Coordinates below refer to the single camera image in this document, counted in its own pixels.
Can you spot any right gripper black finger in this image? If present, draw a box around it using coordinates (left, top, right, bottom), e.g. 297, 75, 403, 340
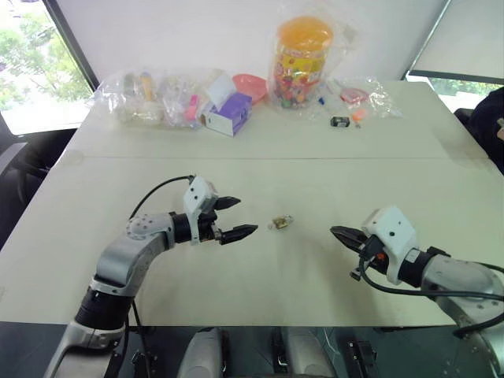
339, 236, 362, 254
329, 225, 369, 248

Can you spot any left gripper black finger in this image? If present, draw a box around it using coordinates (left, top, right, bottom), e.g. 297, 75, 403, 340
216, 195, 242, 212
220, 224, 259, 246

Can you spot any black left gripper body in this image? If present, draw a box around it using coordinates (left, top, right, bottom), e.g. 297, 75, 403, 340
196, 195, 224, 243

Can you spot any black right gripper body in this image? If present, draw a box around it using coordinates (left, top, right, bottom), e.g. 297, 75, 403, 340
350, 235, 390, 282

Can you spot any purple and white carton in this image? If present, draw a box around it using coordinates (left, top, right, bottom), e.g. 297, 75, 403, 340
199, 73, 254, 139

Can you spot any pink toy in bag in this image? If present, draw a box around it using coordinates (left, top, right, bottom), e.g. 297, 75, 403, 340
184, 94, 200, 124

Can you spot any grey rounded robot shape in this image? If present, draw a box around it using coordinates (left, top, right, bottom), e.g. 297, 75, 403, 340
280, 326, 336, 378
176, 327, 224, 378

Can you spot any pink plastic bowl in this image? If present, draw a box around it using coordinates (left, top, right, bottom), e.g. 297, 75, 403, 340
232, 73, 269, 106

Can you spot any crumpled clear plastic bag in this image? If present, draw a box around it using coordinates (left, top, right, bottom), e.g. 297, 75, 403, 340
313, 76, 404, 121

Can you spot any red and white packet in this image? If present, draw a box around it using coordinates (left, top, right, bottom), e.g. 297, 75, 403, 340
339, 87, 370, 105

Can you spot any yellow toy in bag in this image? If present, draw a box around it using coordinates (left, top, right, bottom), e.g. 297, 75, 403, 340
139, 72, 156, 102

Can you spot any large clear bag of toys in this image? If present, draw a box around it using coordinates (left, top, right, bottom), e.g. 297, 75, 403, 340
91, 67, 221, 130

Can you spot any candy jar with orange lid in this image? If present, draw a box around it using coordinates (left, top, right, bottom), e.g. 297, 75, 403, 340
270, 15, 335, 109

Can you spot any black chair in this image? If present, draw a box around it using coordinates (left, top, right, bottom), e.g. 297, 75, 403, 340
454, 107, 478, 128
0, 128, 78, 251

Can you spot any person in dark clothes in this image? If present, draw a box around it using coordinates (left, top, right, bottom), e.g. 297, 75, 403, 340
469, 86, 504, 176

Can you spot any clear bag around candy jar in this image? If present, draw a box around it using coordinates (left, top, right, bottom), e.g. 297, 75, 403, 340
266, 0, 358, 118

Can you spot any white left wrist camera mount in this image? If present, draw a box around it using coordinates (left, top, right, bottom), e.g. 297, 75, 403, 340
182, 175, 220, 246

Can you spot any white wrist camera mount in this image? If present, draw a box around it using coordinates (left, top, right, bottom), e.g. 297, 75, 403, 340
182, 175, 220, 246
361, 205, 418, 285

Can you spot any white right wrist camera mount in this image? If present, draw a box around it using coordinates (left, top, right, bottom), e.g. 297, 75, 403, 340
361, 205, 418, 285

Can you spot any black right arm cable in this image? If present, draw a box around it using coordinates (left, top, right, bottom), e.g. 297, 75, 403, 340
357, 251, 504, 339

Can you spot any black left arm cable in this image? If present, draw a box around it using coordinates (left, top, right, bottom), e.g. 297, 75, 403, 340
128, 175, 197, 221

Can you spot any black bracket under table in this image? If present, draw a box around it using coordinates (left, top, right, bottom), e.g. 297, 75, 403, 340
345, 337, 380, 378

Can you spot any black cable below arm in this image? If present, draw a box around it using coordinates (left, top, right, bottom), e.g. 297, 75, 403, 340
124, 298, 153, 378

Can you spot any white board with dark frame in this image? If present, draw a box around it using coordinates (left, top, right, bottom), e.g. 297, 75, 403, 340
404, 0, 504, 84

